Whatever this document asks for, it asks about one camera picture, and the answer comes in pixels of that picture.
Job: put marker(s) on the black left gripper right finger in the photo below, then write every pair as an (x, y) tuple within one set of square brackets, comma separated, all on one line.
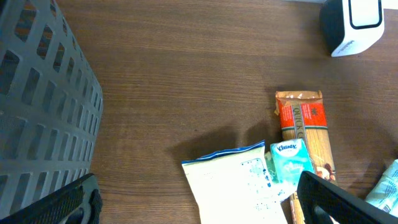
[(323, 202)]

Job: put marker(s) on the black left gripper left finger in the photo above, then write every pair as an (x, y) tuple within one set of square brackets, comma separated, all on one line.
[(78, 202)]

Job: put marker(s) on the mint green wipes pack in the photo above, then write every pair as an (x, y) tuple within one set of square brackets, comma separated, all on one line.
[(384, 195)]

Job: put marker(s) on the teal tissue pack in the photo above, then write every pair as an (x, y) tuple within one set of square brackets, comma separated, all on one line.
[(291, 158), (283, 189)]

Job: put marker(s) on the orange spaghetti pack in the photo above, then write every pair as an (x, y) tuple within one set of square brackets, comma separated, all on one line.
[(302, 115)]

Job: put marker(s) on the cream blue snack bag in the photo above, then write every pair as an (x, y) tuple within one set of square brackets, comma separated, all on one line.
[(234, 186)]

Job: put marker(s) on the white barcode scanner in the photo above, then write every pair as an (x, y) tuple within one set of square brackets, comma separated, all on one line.
[(351, 26)]

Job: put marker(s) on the dark grey plastic basket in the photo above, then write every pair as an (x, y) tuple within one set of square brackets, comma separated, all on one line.
[(51, 104)]

